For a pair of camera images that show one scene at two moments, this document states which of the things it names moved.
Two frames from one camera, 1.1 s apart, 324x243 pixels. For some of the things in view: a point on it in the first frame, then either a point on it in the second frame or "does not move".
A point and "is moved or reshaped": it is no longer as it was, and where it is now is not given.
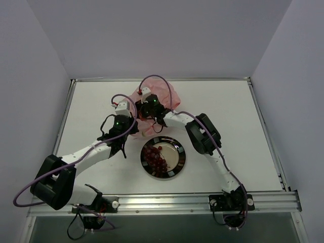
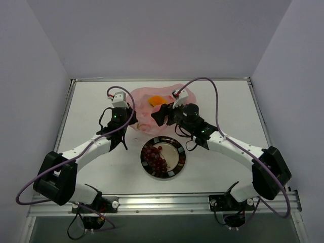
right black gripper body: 141,111 -> 167,116
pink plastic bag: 166,93 is moved or reshaped
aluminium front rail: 266,204 does not move
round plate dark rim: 172,152 does not move
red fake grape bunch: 153,159 does not move
